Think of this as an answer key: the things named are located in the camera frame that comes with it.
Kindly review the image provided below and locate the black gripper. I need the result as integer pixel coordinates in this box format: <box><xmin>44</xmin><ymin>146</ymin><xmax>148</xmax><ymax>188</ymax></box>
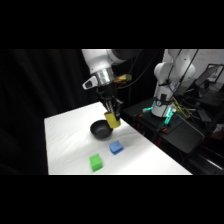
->
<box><xmin>95</xmin><ymin>84</ymin><xmax>124</xmax><ymax>120</ymax></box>

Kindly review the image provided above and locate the yellow plastic cup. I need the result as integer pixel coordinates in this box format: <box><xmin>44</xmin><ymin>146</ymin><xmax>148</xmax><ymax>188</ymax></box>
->
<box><xmin>103</xmin><ymin>110</ymin><xmax>122</xmax><ymax>130</ymax></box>

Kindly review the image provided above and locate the black bowl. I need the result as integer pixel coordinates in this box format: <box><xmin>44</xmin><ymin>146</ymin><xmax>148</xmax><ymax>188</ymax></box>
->
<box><xmin>89</xmin><ymin>120</ymin><xmax>115</xmax><ymax>141</ymax></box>

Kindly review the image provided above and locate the blue sponge block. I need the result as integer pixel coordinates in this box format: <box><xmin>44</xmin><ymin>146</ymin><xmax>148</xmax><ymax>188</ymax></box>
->
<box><xmin>109</xmin><ymin>140</ymin><xmax>125</xmax><ymax>156</ymax></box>

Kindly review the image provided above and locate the green cube block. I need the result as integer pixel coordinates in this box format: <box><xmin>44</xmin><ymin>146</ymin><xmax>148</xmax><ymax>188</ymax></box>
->
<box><xmin>88</xmin><ymin>153</ymin><xmax>104</xmax><ymax>173</ymax></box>

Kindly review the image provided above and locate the black robot stand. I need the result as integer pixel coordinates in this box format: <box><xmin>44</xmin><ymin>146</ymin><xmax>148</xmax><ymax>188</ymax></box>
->
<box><xmin>122</xmin><ymin>97</ymin><xmax>206</xmax><ymax>155</ymax></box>

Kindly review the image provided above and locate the dark tilted monitor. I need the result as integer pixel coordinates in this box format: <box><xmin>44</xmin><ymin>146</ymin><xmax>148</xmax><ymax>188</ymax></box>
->
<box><xmin>194</xmin><ymin>63</ymin><xmax>224</xmax><ymax>90</ymax></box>

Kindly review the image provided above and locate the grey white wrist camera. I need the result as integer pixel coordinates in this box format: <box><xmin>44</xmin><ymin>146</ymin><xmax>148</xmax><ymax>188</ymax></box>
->
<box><xmin>81</xmin><ymin>75</ymin><xmax>98</xmax><ymax>91</ymax></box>

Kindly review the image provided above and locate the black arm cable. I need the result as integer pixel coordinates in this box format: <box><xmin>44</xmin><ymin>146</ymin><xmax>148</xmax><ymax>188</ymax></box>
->
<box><xmin>117</xmin><ymin>49</ymin><xmax>162</xmax><ymax>90</ymax></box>

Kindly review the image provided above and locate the yellow cable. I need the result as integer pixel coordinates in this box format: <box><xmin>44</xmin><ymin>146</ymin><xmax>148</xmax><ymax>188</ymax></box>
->
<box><xmin>172</xmin><ymin>95</ymin><xmax>194</xmax><ymax>120</ymax></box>

